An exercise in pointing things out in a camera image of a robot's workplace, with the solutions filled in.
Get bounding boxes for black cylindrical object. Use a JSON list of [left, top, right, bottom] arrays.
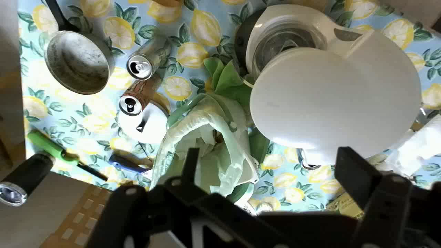
[[0, 151, 55, 206]]

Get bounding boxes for green handled tool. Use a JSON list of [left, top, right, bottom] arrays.
[[26, 129, 109, 181]]

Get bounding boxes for white coffee maker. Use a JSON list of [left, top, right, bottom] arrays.
[[233, 3, 423, 166]]

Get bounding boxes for lemon print tablecloth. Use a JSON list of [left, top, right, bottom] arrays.
[[17, 0, 441, 217]]

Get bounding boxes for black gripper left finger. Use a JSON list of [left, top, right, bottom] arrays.
[[87, 147, 201, 248]]

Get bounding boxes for clear plastic bags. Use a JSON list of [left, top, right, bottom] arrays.
[[367, 115, 441, 177]]

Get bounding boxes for silver can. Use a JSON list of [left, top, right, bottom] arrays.
[[125, 38, 174, 81]]

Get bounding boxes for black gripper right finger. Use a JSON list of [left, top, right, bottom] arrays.
[[335, 145, 415, 248]]

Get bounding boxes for small metal saucepan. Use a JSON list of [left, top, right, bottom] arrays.
[[43, 0, 113, 96]]

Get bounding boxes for yellow lattice back chair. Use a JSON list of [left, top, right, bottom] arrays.
[[39, 183, 116, 248]]

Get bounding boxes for dark handled knife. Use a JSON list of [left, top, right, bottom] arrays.
[[109, 150, 154, 172]]

